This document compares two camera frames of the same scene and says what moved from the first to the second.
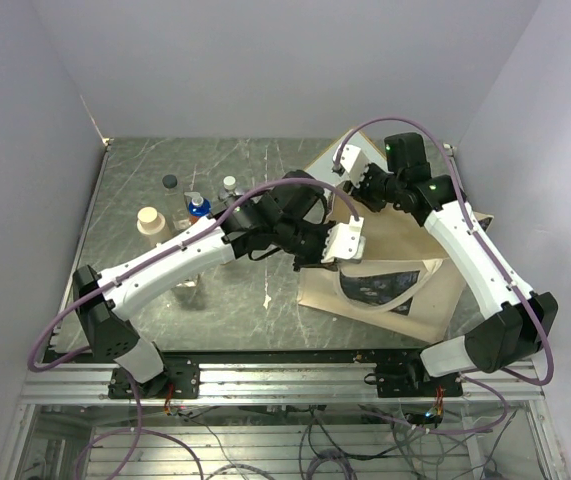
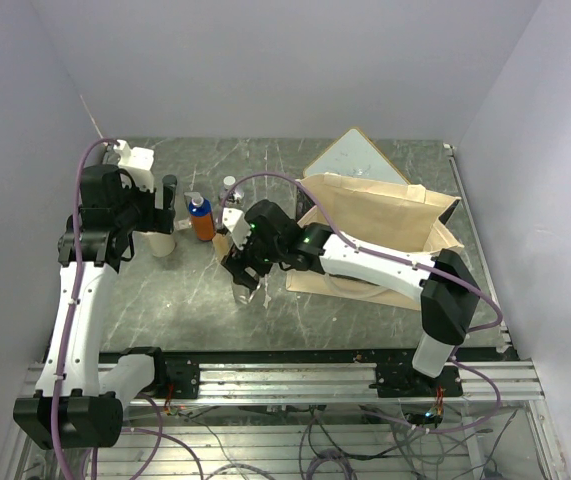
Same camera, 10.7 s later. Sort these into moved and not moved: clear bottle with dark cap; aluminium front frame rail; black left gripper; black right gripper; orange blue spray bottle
Moved: black right gripper; black left gripper; clear bottle with dark cap
Not moved: orange blue spray bottle; aluminium front frame rail
